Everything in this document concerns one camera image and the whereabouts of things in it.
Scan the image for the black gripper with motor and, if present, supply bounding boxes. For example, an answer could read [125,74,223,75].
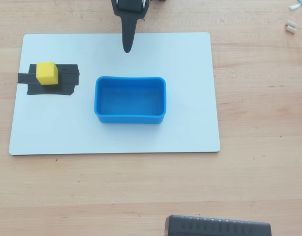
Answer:
[111,0,151,54]

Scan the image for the yellow cube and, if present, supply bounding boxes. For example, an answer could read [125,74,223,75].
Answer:
[36,61,59,86]

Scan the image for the blue rectangular bin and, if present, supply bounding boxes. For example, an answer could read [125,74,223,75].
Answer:
[93,76,166,125]

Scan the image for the white rectangular board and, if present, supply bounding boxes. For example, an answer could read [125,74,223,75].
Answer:
[8,32,221,156]

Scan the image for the black tape patch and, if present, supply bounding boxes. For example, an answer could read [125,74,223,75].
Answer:
[17,63,80,96]

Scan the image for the black slotted device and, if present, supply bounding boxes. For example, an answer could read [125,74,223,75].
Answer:
[164,214,272,236]

